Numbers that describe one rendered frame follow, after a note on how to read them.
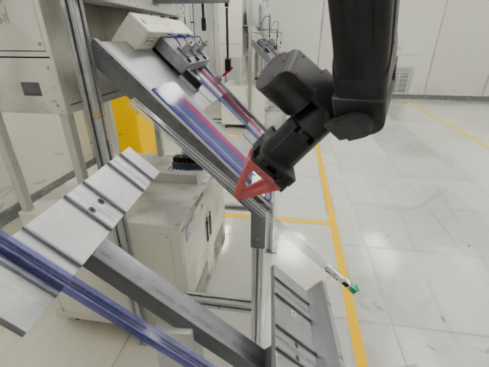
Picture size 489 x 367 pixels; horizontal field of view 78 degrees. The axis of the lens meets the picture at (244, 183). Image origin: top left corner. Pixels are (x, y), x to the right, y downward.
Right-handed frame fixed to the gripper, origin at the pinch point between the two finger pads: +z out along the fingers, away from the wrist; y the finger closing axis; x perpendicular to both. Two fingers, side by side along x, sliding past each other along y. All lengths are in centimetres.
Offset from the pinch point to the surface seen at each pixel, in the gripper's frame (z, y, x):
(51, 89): 34, -45, -53
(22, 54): 31, -45, -64
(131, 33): 9, -63, -48
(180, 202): 48, -60, 1
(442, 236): -9, -138, 159
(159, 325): 20.2, 12.6, 2.8
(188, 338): 17.7, 13.7, 6.9
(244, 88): 53, -399, -2
